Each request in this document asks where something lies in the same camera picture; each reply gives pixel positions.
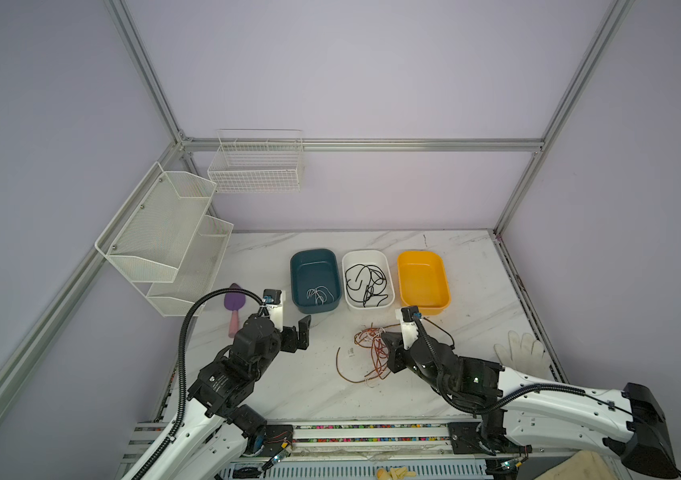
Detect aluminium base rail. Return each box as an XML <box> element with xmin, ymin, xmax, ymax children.
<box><xmin>117</xmin><ymin>416</ymin><xmax>617</xmax><ymax>480</ymax></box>

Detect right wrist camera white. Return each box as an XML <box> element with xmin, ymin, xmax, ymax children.
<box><xmin>396</xmin><ymin>306</ymin><xmax>421</xmax><ymax>350</ymax></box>

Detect white work glove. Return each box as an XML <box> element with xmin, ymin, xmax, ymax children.
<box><xmin>493</xmin><ymin>331</ymin><xmax>551</xmax><ymax>378</ymax></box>

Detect white mesh two-tier shelf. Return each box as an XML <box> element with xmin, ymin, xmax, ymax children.
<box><xmin>94</xmin><ymin>163</ymin><xmax>234</xmax><ymax>317</ymax></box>

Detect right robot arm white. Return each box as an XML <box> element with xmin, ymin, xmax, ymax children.
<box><xmin>382</xmin><ymin>332</ymin><xmax>681</xmax><ymax>479</ymax></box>

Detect black cable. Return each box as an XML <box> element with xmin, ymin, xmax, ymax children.
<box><xmin>344</xmin><ymin>263</ymin><xmax>390</xmax><ymax>308</ymax></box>

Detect white wire basket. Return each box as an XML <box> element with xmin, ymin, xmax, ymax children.
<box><xmin>208</xmin><ymin>129</ymin><xmax>304</xmax><ymax>194</ymax></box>

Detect yellow plastic bin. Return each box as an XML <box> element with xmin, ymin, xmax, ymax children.
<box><xmin>396</xmin><ymin>250</ymin><xmax>451</xmax><ymax>316</ymax></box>

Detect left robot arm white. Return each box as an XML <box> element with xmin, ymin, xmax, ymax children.
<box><xmin>124</xmin><ymin>287</ymin><xmax>312</xmax><ymax>479</ymax></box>

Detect red orange cables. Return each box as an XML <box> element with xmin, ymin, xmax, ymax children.
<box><xmin>348</xmin><ymin>323</ymin><xmax>401</xmax><ymax>385</ymax></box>

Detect teal plastic bin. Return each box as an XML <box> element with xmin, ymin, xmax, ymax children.
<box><xmin>290</xmin><ymin>248</ymin><xmax>343</xmax><ymax>315</ymax></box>

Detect white plastic bin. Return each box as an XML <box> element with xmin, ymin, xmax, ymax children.
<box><xmin>341</xmin><ymin>250</ymin><xmax>395</xmax><ymax>311</ymax></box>

